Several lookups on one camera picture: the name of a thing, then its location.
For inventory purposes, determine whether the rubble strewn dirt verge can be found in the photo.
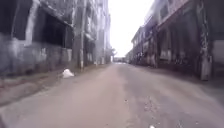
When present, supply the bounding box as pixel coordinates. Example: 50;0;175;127
0;63;109;108

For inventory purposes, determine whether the bare tree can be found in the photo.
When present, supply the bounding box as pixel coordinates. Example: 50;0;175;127
108;47;118;64

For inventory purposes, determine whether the low distant building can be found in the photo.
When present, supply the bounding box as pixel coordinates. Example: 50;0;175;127
113;56;128;64

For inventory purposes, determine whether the brown dirt road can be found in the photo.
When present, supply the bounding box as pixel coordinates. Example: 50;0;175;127
0;62;224;128

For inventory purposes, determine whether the grey utility pole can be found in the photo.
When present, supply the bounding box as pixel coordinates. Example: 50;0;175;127
77;0;87;71

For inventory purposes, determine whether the grey concrete building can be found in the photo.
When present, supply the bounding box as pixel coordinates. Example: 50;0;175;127
0;0;113;78

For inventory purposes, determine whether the long dark building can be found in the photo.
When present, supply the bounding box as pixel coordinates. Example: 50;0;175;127
125;0;224;82

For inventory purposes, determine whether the white plastic bag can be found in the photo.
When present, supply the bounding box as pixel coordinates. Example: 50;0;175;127
61;68;75;79

